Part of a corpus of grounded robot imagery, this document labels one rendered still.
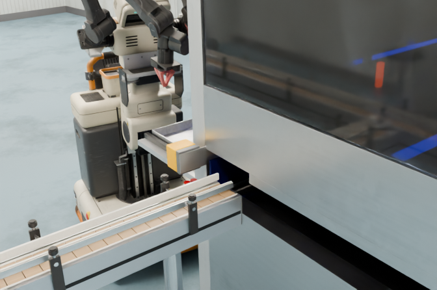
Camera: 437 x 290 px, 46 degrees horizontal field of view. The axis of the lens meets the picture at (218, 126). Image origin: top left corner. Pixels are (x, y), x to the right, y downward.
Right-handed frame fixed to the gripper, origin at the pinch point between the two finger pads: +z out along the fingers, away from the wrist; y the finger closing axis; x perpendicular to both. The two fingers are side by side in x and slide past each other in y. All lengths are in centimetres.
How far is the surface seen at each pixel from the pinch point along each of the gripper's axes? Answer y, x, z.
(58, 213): -101, -11, 126
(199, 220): 61, -27, 8
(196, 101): 37.2, -12.3, -13.1
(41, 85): -360, 68, 167
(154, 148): 9.5, -9.8, 19.0
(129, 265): 62, -47, 12
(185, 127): 1.7, 8.3, 19.3
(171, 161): 38.9, -21.4, 3.6
